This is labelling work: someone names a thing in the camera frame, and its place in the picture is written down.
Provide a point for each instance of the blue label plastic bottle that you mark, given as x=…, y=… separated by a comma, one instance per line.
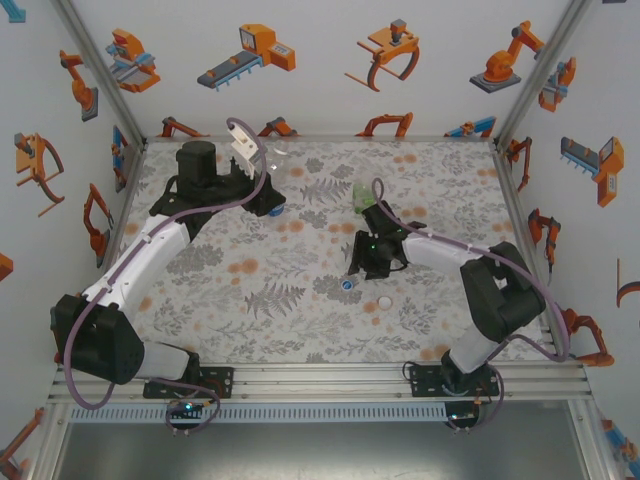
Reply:
x=277, y=211

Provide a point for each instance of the blue white bottle cap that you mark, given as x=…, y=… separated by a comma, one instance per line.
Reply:
x=384, y=302
x=347, y=285

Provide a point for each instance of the clear unlabelled plastic bottle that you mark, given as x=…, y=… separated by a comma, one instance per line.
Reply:
x=280, y=162

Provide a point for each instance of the green label plastic bottle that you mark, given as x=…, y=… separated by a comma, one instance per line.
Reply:
x=362, y=197

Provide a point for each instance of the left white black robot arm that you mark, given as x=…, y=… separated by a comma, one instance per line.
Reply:
x=140, y=260

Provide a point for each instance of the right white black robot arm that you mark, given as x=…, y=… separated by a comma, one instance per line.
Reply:
x=500, y=300

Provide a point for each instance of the floral patterned table cover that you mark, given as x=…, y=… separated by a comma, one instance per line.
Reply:
x=300, y=340

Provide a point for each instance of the small circuit board green LED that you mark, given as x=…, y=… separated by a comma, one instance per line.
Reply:
x=187, y=406
x=457, y=416

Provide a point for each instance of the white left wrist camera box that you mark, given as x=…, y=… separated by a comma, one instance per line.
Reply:
x=245, y=147

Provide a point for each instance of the aluminium table end rail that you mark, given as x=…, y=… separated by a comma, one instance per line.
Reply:
x=320, y=138

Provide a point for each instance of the aluminium table side rail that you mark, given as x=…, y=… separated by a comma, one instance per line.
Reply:
x=126, y=200
x=512, y=205

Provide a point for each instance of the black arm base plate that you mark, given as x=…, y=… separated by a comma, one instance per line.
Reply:
x=420, y=380
x=225, y=382

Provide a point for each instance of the wide aluminium frame rail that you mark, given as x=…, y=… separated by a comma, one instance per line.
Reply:
x=320, y=382

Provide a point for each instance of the aluminium frame post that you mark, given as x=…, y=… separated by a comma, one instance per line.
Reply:
x=100, y=75
x=542, y=70

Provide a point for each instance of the aluminium frame leg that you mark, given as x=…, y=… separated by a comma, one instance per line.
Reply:
x=595, y=445
x=47, y=445

